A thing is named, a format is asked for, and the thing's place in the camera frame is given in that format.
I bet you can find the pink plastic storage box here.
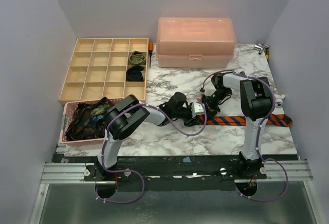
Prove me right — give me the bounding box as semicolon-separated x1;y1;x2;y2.
156;17;236;68

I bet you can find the orange navy striped tie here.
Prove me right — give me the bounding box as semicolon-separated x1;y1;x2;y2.
206;114;293;127

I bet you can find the pink plastic basket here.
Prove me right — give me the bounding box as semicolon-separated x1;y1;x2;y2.
58;97;127;146

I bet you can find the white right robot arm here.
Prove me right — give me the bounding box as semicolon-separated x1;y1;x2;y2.
204;70;275;179

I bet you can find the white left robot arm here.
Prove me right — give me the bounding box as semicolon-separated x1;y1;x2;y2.
96;92;205;180

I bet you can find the pile of patterned ties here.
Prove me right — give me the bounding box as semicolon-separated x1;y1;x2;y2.
65;97;114;141

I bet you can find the rolled black tie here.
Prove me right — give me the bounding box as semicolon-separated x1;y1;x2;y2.
126;65;144;82

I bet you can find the white plastic fitting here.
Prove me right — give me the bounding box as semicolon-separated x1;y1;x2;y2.
275;94;285;107

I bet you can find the silver socket tool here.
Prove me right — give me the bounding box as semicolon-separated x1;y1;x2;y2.
254;43;269;54

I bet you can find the rolled green tie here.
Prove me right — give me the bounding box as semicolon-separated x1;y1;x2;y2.
129;51;147;66

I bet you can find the yellow black tool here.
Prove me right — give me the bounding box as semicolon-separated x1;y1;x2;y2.
264;47;269;60

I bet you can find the wooden compartment tray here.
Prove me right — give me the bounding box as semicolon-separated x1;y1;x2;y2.
59;38;149;104

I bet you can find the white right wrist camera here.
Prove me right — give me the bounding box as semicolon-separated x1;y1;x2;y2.
201;84;216;97

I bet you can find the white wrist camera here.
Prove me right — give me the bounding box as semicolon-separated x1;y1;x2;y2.
191;102;205;117
201;84;216;97

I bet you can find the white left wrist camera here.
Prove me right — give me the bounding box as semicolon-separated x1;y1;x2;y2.
191;102;205;117

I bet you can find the orange handled screwdriver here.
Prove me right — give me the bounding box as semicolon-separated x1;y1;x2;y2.
148;42;154;67

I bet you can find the black mounting rail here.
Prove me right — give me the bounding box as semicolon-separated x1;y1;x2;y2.
52;154;298;193

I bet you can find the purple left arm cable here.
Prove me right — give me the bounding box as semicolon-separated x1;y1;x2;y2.
102;100;208;204

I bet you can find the aluminium extrusion frame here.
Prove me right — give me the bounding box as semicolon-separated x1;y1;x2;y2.
31;158;325;223

